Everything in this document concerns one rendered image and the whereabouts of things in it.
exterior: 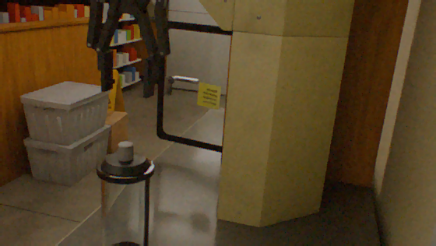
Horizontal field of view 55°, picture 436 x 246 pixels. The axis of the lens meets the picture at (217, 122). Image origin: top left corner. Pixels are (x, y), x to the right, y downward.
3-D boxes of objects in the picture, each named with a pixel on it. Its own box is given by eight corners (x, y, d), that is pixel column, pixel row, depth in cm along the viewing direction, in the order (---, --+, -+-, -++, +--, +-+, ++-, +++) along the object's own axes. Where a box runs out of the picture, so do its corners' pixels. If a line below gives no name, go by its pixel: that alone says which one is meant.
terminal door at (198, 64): (238, 156, 134) (251, 29, 122) (156, 138, 145) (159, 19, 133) (239, 156, 135) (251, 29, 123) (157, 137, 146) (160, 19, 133)
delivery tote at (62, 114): (113, 124, 355) (112, 86, 345) (71, 149, 300) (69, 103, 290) (69, 117, 365) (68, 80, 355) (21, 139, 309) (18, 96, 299)
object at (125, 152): (157, 170, 83) (158, 139, 81) (136, 190, 75) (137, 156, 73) (115, 163, 86) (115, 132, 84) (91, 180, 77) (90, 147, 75)
